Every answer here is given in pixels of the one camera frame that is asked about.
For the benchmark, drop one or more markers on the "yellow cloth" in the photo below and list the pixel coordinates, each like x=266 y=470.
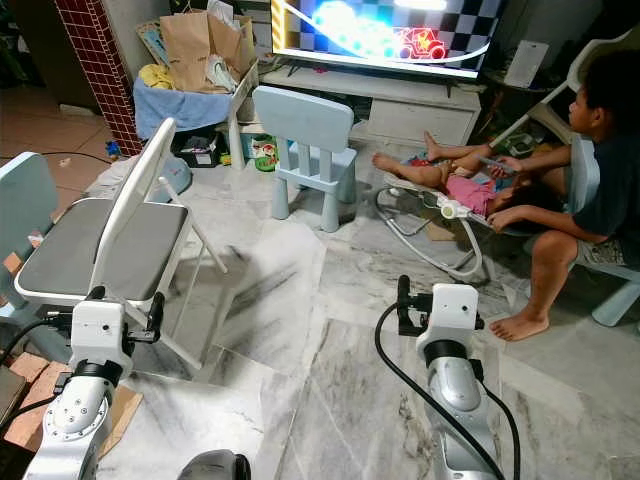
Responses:
x=156 y=75

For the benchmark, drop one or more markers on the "red brick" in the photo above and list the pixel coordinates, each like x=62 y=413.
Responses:
x=25 y=420

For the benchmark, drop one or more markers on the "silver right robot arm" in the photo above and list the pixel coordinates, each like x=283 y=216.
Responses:
x=455 y=400

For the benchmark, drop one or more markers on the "tall brown paper bag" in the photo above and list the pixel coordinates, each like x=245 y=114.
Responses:
x=185 y=50

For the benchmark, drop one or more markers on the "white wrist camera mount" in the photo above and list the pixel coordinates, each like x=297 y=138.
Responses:
x=100 y=330
x=450 y=312

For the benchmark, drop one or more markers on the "flat screen television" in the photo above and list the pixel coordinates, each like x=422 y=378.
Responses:
x=390 y=30

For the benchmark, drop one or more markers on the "white baby bouncer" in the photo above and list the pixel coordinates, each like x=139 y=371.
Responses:
x=453 y=210

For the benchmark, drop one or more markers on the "black storage box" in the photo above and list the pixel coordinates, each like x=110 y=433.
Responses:
x=202 y=148

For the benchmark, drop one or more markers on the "light blue child chair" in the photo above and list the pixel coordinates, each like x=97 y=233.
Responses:
x=305 y=120

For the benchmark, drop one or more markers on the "light blue stool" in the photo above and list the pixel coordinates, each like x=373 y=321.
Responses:
x=615 y=290

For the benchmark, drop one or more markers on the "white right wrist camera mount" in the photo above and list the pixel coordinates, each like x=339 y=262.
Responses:
x=450 y=312

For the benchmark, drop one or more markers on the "red tiled column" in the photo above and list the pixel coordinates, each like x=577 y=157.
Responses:
x=95 y=70

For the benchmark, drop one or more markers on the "white flat card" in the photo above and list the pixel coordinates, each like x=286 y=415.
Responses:
x=525 y=64

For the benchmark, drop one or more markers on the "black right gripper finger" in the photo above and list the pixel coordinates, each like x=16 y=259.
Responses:
x=404 y=298

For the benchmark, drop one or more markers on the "grey robot knee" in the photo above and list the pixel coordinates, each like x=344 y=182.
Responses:
x=213 y=467

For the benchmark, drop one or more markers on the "brown cardboard sheet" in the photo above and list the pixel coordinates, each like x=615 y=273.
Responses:
x=125 y=408

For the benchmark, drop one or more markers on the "white television cabinet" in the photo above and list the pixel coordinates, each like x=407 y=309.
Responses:
x=410 y=112

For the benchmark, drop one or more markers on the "white folding chair grey seat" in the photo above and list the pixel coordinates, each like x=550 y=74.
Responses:
x=90 y=245

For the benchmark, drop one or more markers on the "green printed container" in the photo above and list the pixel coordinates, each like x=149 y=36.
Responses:
x=264 y=152

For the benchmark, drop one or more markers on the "child in pink shorts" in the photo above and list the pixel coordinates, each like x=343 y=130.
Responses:
x=470 y=190

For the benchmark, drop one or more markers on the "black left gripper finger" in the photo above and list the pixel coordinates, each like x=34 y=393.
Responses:
x=95 y=294
x=155 y=312

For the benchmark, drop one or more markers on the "white plastic chair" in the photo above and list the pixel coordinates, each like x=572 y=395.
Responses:
x=590 y=55

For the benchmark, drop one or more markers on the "short brown paper bag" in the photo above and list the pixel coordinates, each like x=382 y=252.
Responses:
x=228 y=42

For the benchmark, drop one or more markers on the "boy in dark shirt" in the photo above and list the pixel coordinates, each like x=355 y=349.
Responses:
x=600 y=190

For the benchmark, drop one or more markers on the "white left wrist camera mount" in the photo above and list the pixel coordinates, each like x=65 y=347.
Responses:
x=100 y=330

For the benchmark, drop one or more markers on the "pale blue plastic chair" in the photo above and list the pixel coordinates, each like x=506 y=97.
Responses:
x=25 y=200

